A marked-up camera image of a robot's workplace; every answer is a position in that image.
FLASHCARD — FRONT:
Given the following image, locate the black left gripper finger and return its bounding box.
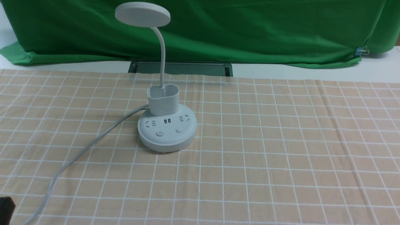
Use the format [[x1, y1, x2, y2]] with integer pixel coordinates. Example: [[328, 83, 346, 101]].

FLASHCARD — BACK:
[[0, 197, 16, 225]]

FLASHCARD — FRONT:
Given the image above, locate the white desk lamp with sockets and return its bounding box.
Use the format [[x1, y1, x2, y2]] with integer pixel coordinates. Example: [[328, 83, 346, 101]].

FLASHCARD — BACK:
[[115, 2, 198, 153]]

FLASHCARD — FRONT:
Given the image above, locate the green backdrop cloth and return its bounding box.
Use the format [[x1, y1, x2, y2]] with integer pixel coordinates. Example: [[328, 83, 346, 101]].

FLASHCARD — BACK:
[[1, 0, 400, 68]]

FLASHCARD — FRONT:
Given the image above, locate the grey lamp power cable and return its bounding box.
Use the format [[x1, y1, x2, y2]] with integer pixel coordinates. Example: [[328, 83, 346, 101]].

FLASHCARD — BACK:
[[21, 105, 150, 225]]

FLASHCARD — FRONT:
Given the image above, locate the dark grey table cable tray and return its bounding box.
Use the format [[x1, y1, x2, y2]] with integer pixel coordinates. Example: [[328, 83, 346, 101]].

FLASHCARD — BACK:
[[128, 61, 233, 77]]

